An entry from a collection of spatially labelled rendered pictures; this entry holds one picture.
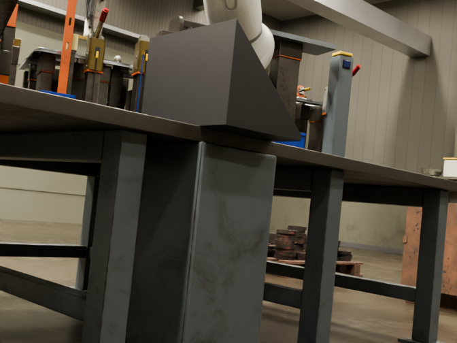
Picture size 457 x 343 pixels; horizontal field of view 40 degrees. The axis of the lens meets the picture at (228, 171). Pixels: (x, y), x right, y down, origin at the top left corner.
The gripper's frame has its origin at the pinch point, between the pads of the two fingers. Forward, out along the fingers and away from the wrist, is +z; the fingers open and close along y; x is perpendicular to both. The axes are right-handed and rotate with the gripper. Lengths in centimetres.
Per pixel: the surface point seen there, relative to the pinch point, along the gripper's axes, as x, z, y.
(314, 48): -81, -2, -35
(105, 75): -7.2, 18.1, -6.1
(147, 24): -252, -228, 791
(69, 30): 9.9, 6.5, -16.3
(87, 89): 1.8, 26.8, -19.2
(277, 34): -61, -2, -40
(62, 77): 10.6, 23.7, -16.4
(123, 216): 5, 68, -94
